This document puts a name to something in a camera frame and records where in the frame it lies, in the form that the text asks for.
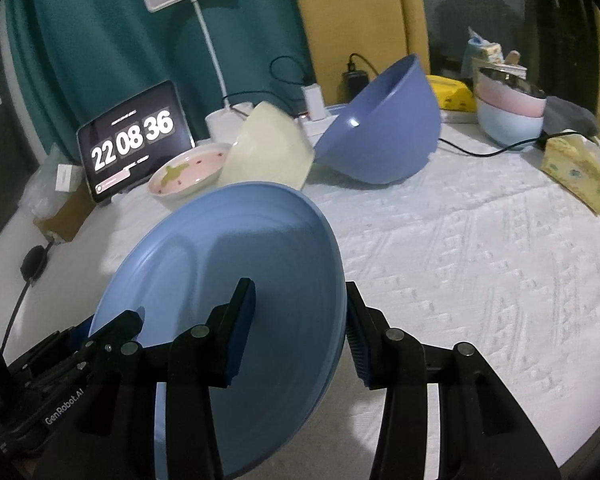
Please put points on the yellow packet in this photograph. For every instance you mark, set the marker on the yellow packet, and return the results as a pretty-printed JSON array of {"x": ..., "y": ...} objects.
[{"x": 452, "y": 95}]

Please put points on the cheese-print tissue box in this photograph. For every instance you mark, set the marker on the cheese-print tissue box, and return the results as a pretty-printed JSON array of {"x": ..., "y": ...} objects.
[{"x": 575, "y": 172}]

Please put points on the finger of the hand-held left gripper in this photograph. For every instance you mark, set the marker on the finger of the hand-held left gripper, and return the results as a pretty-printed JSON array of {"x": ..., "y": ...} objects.
[
  {"x": 112, "y": 330},
  {"x": 75, "y": 360}
]

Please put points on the blue and white packet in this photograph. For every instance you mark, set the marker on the blue and white packet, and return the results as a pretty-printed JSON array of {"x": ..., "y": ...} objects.
[{"x": 475, "y": 47}]

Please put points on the teal curtain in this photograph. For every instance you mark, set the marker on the teal curtain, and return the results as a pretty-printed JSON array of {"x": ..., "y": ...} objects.
[{"x": 105, "y": 35}]

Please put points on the yellow printed pack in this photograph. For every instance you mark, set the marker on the yellow printed pack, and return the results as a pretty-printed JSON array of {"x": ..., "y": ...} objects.
[{"x": 492, "y": 52}]

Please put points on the black charger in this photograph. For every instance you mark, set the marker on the black charger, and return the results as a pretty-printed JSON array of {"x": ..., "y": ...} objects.
[{"x": 355, "y": 82}]

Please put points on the beige small item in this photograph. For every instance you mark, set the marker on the beige small item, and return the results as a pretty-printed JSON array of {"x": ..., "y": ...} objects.
[{"x": 512, "y": 57}]

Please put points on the tablet with clock display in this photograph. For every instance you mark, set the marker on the tablet with clock display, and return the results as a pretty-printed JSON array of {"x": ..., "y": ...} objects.
[{"x": 130, "y": 140}]

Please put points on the black round device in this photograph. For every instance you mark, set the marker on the black round device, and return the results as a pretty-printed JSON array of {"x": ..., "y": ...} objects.
[{"x": 34, "y": 262}]

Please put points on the small white box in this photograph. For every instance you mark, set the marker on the small white box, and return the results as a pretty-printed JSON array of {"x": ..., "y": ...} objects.
[{"x": 70, "y": 177}]

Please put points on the pink and white ceramic bowl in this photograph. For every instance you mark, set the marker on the pink and white ceramic bowl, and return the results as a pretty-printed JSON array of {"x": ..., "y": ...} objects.
[{"x": 190, "y": 167}]

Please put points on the white charger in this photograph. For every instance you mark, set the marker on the white charger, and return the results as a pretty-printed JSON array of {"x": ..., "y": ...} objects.
[{"x": 312, "y": 102}]

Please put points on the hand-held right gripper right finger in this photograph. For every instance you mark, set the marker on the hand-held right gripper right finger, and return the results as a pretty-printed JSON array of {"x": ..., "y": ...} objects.
[{"x": 358, "y": 355}]

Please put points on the pink plastic bowl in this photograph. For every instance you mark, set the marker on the pink plastic bowl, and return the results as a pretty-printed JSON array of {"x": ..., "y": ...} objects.
[{"x": 505, "y": 102}]

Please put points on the clear plastic bag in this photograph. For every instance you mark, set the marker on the clear plastic bag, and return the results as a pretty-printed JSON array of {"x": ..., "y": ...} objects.
[{"x": 40, "y": 185}]

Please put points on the cream bowl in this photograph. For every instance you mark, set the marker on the cream bowl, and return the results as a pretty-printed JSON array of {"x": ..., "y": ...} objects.
[{"x": 265, "y": 150}]

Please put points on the large blue bowl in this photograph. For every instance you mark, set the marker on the large blue bowl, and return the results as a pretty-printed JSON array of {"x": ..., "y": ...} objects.
[{"x": 390, "y": 130}]

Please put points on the grey cloth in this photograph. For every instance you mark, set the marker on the grey cloth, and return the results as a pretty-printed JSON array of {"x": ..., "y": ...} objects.
[{"x": 570, "y": 115}]

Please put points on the white power strip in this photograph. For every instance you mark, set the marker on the white power strip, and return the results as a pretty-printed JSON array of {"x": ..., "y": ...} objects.
[{"x": 330, "y": 121}]

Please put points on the cardboard box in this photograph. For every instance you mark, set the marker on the cardboard box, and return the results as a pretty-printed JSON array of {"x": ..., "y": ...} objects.
[{"x": 67, "y": 215}]

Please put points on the light blue bowl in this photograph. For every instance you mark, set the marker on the light blue bowl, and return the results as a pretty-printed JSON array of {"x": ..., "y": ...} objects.
[{"x": 510, "y": 127}]

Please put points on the blue plate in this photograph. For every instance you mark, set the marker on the blue plate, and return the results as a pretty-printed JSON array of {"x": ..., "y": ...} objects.
[{"x": 260, "y": 250}]

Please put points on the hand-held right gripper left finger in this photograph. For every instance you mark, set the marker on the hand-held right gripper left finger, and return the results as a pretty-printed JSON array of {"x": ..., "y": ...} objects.
[{"x": 240, "y": 332}]

